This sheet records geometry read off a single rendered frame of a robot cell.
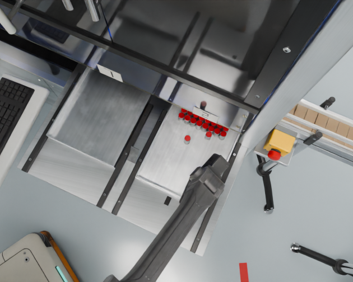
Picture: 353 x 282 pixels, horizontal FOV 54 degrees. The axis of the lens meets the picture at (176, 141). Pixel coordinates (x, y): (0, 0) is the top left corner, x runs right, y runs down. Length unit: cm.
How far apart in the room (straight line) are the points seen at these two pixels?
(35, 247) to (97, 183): 77
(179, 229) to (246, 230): 134
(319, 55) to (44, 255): 158
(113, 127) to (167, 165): 24
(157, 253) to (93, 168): 55
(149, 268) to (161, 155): 55
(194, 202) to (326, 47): 44
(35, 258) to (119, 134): 89
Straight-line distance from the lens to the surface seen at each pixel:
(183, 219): 80
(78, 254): 213
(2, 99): 148
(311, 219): 222
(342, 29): 60
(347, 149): 131
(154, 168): 120
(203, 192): 85
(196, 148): 122
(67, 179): 124
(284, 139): 112
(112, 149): 123
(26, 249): 192
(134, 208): 119
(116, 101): 128
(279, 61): 72
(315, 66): 70
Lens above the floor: 206
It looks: 75 degrees down
